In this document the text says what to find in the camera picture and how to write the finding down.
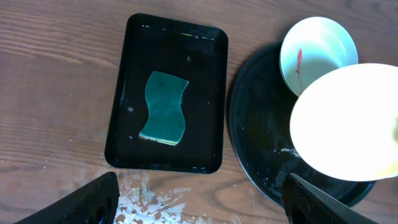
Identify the green yellow sponge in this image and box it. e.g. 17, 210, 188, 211
139, 71, 189, 146

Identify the light blue plate with stain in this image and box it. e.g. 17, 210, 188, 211
279, 17, 359, 96

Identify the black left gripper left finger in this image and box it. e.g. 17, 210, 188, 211
16, 172, 120, 224

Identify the black round tray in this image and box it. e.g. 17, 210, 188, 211
228, 43, 375, 207

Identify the black rectangular tray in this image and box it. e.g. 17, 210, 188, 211
104, 13, 228, 174

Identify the yellow plate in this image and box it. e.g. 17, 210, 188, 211
289, 63, 397, 182

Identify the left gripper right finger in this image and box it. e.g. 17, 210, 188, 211
281, 173, 377, 224

